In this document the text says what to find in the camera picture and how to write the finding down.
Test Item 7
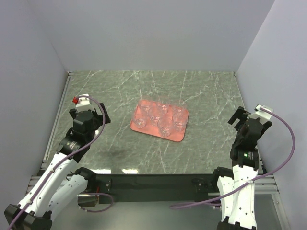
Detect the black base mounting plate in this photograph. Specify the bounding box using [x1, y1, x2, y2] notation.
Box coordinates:
[96, 174, 218, 202]

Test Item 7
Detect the clear glass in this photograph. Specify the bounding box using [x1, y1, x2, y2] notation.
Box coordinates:
[148, 107, 162, 126]
[132, 113, 146, 129]
[157, 117, 173, 137]
[171, 99, 187, 115]
[172, 112, 189, 132]
[156, 95, 170, 115]
[138, 95, 156, 114]

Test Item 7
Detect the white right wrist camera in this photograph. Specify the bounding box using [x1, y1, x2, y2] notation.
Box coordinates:
[248, 104, 274, 125]

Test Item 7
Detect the front aluminium rail frame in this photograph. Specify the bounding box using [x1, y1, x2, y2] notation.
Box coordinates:
[24, 173, 280, 204]

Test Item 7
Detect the pink plastic tray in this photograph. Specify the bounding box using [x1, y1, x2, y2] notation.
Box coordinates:
[130, 99, 189, 142]

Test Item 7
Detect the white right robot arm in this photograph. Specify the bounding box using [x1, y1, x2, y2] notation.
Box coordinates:
[211, 105, 273, 230]

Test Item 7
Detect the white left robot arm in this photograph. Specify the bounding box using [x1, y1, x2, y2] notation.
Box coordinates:
[4, 98, 111, 230]

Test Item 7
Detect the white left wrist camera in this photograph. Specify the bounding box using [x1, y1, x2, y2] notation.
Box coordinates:
[72, 94, 94, 113]

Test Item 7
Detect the left aluminium rail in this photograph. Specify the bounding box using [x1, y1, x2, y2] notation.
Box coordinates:
[41, 71, 71, 169]

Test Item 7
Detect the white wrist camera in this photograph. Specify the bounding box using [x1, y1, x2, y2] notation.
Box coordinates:
[72, 94, 94, 113]
[248, 104, 274, 125]

